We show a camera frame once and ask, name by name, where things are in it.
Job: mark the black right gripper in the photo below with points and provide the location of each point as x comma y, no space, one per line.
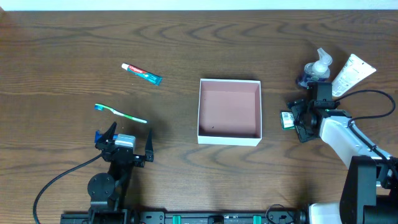
300,121

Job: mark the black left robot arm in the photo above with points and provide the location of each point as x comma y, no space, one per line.
107,190

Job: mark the red green toothpaste tube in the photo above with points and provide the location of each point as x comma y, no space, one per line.
150,77

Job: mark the clear blue pump bottle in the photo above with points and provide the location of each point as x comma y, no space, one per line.
318,71

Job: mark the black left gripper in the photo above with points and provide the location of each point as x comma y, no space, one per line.
125,154

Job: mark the white Pantene conditioner tube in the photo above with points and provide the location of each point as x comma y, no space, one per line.
354,71

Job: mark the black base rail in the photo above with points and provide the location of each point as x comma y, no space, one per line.
277,216

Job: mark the green white small packet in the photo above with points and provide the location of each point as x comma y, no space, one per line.
287,120

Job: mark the small blue object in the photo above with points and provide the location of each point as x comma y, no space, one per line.
98,135

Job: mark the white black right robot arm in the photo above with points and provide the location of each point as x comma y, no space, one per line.
370,191

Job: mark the white box pink interior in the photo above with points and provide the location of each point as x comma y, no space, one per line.
229,112

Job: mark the green white toothbrush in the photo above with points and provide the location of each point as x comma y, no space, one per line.
102,107

